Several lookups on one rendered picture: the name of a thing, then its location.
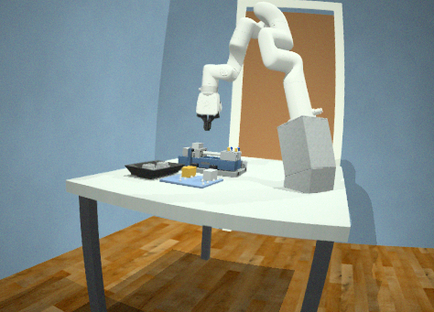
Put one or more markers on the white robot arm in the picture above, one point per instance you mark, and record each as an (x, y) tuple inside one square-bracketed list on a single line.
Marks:
[(269, 39)]

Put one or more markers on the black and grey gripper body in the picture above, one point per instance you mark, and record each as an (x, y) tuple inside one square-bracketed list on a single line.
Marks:
[(208, 103)]

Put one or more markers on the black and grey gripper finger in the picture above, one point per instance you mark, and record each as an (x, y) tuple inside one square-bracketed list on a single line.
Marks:
[(204, 118), (211, 118)]

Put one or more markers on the yellow rectangular block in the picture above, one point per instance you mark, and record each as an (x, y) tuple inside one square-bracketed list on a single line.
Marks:
[(189, 171)]

